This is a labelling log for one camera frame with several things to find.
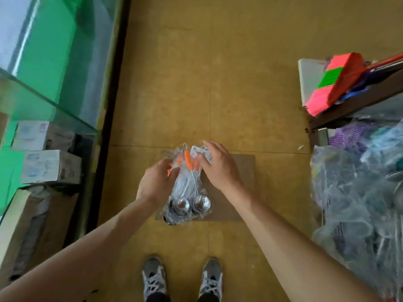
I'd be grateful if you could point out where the person's right hand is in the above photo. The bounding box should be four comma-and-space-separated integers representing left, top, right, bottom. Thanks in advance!
196, 139, 246, 194

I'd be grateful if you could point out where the person's left hand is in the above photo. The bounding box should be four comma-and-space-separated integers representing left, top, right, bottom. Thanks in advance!
136, 156, 183, 209

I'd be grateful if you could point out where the pile of packaged utensils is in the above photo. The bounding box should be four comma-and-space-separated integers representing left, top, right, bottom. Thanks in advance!
157, 142, 219, 226

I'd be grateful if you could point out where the person's left forearm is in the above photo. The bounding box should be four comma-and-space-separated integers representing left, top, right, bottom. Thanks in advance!
0, 197, 160, 302

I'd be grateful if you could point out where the person's right forearm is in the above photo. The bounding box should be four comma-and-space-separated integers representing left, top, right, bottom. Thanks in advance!
225, 184, 386, 302

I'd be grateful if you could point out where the brown cardboard sheet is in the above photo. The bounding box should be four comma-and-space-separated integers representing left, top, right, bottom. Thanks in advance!
155, 152, 258, 223

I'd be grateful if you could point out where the white printed carton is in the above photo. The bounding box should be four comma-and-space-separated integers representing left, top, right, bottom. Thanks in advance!
20, 149, 83, 187
10, 120, 77, 154

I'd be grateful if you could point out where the white flat board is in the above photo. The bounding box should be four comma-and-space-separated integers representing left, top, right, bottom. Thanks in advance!
297, 57, 329, 109

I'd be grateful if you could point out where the pink green broom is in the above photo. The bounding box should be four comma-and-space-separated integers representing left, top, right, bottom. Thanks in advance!
305, 51, 368, 118
307, 68, 403, 150

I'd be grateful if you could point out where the pile of plastic wrapped utensils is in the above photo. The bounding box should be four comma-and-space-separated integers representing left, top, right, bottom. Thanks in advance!
309, 118, 403, 297

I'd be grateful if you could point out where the red plastic rod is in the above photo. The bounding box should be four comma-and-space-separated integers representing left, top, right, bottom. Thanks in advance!
364, 52, 403, 73

